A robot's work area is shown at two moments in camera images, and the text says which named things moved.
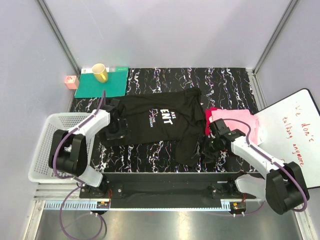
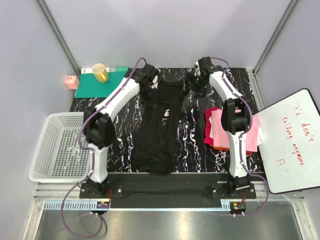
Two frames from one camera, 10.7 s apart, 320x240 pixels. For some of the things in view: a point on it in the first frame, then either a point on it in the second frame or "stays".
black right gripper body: [211, 148] → [198, 86]
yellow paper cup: [100, 72] stays
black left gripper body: [114, 130] → [148, 97]
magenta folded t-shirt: [208, 113] stays
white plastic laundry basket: [40, 171] stays
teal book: [116, 85] stays
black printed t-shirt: [177, 117] → [158, 119]
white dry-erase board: [290, 131] stays
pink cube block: [72, 82] stays
